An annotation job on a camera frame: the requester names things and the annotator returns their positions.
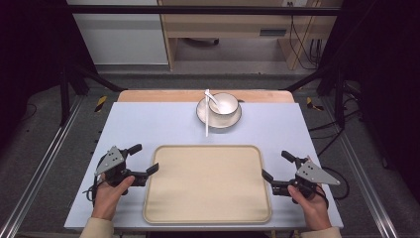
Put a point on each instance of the white cabinet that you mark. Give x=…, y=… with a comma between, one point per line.
x=122, y=36

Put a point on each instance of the dark curtain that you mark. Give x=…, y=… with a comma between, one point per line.
x=386, y=82
x=29, y=49

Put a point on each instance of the person's right hand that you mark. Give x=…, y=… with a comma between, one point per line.
x=310, y=206

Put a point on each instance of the white plate with dark rim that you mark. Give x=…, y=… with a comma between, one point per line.
x=216, y=121

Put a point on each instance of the white bowl with dark rim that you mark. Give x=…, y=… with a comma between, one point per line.
x=226, y=105

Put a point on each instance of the white spoon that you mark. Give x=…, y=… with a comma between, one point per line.
x=211, y=97

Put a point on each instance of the white chopstick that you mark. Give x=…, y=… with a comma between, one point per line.
x=207, y=122

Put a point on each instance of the aluminium floor rail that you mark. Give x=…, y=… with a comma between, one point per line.
x=365, y=178
x=39, y=168

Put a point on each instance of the person's left hand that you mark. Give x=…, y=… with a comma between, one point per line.
x=109, y=198

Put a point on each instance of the black horizontal frame bar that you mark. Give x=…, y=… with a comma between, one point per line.
x=204, y=10

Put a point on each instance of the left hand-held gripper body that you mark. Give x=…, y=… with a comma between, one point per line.
x=116, y=172

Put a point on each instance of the black metal stand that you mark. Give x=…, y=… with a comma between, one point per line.
x=338, y=95
x=66, y=92

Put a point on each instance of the beige rectangular tray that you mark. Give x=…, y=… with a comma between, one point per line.
x=207, y=185

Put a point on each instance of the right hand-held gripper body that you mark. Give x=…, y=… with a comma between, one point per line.
x=310, y=175

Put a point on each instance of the wooden desk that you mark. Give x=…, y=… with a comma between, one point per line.
x=231, y=24

